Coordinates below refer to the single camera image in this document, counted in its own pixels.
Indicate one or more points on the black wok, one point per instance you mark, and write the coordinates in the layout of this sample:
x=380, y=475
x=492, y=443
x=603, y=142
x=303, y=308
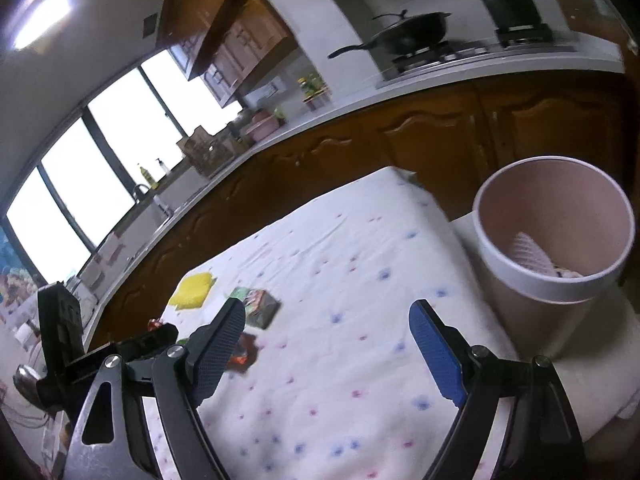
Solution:
x=410, y=35

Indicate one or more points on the wooden upper cabinets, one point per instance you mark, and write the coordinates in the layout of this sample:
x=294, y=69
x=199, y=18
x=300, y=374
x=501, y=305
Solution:
x=235, y=35

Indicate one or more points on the dark wall switch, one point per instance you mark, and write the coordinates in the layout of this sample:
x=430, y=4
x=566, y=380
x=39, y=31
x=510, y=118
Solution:
x=150, y=26

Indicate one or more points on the brown wooden door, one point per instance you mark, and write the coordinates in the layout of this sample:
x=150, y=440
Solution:
x=590, y=0

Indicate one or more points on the pink basin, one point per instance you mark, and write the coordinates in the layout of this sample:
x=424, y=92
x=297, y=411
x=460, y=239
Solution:
x=263, y=125

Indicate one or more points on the gas stove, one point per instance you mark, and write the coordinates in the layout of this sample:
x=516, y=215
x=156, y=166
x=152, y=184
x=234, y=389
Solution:
x=475, y=50

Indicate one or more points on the white plastic bag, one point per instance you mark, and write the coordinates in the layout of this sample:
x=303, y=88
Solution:
x=570, y=273

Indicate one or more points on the wooden lower cabinets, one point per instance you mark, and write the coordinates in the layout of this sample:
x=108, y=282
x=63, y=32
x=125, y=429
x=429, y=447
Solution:
x=400, y=135

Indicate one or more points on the pink trash bin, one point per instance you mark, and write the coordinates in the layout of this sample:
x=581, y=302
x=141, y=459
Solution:
x=525, y=310

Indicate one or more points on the kitchen window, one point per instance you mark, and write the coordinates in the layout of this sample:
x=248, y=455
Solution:
x=100, y=170

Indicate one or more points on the black cooking pot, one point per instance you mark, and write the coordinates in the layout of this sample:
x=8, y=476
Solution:
x=510, y=5

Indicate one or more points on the green snack packet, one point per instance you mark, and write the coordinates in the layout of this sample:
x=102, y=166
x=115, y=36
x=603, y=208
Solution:
x=257, y=306

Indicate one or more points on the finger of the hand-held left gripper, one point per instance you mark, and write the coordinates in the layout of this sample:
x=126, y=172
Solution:
x=147, y=344

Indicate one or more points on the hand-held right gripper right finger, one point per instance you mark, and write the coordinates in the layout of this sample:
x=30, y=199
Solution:
x=435, y=355

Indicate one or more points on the colourful wall picture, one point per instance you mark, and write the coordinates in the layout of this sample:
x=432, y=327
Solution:
x=17, y=270

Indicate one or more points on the floral white tablecloth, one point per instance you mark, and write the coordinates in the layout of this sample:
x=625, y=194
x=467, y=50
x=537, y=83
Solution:
x=340, y=270

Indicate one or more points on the yellow dish soap bottle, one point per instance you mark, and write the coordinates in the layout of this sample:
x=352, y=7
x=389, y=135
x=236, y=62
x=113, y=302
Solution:
x=148, y=176

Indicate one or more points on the white pump dispenser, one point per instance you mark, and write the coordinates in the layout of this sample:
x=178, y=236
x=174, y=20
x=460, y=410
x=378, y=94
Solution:
x=161, y=167

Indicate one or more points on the amber oil bottle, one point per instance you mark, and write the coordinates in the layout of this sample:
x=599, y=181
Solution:
x=321, y=89

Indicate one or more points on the ceiling light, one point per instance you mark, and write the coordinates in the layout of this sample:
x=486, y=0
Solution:
x=42, y=20

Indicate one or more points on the yellow sponge cloth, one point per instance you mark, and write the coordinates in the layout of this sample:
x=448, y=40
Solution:
x=192, y=292

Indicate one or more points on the white kitchen countertop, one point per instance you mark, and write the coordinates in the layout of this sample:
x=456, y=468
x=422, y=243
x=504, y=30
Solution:
x=350, y=103

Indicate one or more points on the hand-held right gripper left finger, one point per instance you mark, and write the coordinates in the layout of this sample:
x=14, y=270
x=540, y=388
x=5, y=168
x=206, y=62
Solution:
x=217, y=355

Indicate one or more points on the small red snack packet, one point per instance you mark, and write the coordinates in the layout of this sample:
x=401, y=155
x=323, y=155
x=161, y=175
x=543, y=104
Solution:
x=245, y=352

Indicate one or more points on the wooden cabinets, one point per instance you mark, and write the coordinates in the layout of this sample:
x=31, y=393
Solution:
x=235, y=35
x=400, y=135

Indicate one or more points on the yellow label oil bottle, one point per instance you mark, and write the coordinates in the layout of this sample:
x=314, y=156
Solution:
x=307, y=91

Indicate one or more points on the chrome faucet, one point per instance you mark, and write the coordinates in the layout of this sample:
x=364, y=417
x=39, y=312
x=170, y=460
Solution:
x=147, y=195

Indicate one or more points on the crushed red can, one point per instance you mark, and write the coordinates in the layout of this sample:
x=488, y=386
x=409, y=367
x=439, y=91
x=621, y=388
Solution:
x=155, y=323

